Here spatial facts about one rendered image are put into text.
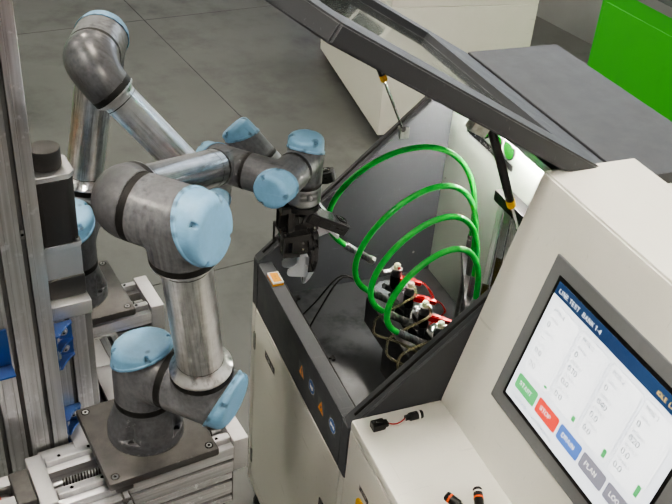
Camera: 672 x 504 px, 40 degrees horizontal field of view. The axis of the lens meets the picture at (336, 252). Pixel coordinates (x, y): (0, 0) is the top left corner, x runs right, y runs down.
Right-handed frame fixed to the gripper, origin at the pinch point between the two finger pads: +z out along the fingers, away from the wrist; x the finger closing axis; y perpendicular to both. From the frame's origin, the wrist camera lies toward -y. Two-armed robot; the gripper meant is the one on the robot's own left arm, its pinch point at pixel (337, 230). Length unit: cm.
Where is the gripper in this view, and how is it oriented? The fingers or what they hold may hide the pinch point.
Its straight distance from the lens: 221.1
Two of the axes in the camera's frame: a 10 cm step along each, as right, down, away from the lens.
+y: -7.7, 5.9, 2.3
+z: 6.4, 7.2, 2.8
